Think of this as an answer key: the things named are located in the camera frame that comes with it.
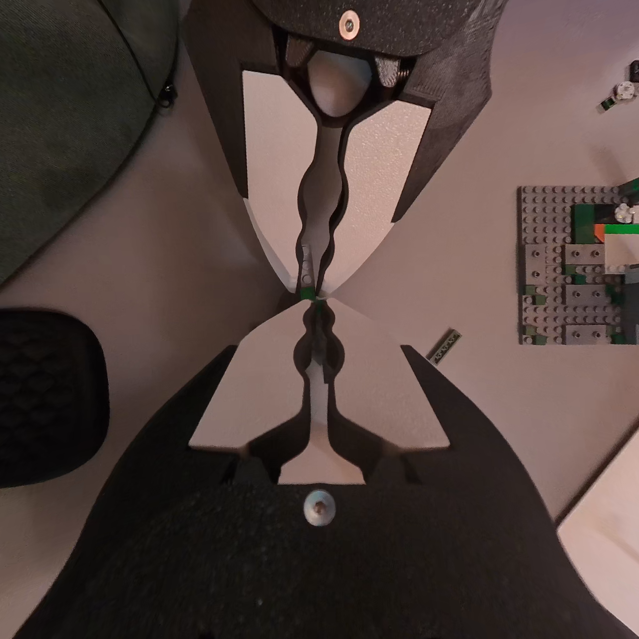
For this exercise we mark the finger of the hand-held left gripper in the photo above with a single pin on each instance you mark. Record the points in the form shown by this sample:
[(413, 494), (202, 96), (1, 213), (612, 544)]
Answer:
[(384, 159), (272, 164)]

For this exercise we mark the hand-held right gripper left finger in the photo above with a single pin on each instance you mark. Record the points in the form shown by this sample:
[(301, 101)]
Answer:
[(249, 394)]

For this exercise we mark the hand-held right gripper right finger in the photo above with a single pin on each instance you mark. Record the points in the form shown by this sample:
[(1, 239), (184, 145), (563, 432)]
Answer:
[(389, 394)]

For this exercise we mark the dark green plate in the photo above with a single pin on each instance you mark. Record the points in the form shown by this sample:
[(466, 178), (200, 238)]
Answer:
[(444, 347)]

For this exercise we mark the short light grey plate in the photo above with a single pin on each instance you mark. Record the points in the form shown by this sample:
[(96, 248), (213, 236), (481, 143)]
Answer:
[(307, 267)]

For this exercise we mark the small green corner plate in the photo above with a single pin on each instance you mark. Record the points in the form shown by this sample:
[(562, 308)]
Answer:
[(308, 294)]

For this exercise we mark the small black brick piece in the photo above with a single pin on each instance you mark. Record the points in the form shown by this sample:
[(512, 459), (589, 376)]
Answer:
[(621, 92)]

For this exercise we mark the grey brick build on baseplate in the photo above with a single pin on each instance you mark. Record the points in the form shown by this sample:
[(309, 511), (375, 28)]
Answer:
[(549, 264)]

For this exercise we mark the black mesh cushion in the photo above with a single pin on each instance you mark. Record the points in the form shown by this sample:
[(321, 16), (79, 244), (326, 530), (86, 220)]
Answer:
[(45, 394)]

